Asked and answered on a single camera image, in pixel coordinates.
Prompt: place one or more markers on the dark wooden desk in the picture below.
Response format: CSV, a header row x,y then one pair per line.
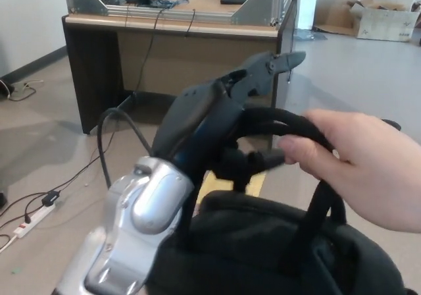
x,y
92,77

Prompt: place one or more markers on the person's right hand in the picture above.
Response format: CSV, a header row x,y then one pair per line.
x,y
368,166

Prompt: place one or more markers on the aluminium profile frame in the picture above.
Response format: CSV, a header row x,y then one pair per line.
x,y
171,12

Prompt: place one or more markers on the open white cardboard box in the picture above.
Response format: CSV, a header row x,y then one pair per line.
x,y
385,28

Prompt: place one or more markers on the black power adapter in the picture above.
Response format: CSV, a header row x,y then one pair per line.
x,y
51,198

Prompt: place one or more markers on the flattened brown cardboard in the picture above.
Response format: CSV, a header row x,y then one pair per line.
x,y
335,20

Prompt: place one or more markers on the clear plastic wrap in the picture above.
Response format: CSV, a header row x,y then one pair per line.
x,y
310,35

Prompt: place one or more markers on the yellow paper sheet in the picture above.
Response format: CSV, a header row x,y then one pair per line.
x,y
210,184

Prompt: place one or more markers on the white power strip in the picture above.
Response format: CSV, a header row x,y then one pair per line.
x,y
33,221

